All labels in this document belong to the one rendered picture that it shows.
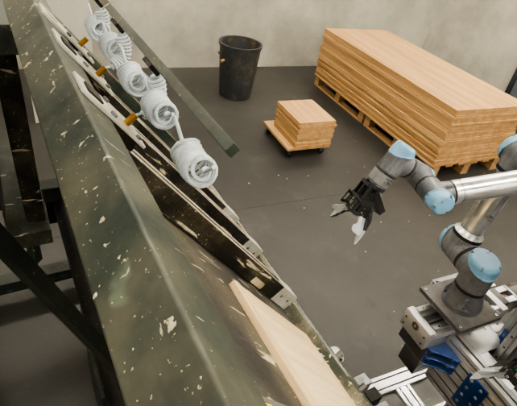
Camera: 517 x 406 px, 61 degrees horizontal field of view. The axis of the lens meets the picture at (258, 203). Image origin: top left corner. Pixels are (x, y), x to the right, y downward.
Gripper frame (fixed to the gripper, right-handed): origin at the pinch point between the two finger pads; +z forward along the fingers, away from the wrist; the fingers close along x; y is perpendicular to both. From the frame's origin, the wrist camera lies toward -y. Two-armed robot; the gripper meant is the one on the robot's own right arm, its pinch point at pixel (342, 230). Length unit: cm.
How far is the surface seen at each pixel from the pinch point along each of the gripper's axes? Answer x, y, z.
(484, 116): -176, -292, -83
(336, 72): -373, -272, -34
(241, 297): 18.4, 40.3, 20.1
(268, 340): 33, 39, 20
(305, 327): 6.4, -11.8, 40.7
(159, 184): -1, 69, 5
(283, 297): -4.7, -4.3, 37.5
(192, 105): 19, 82, -23
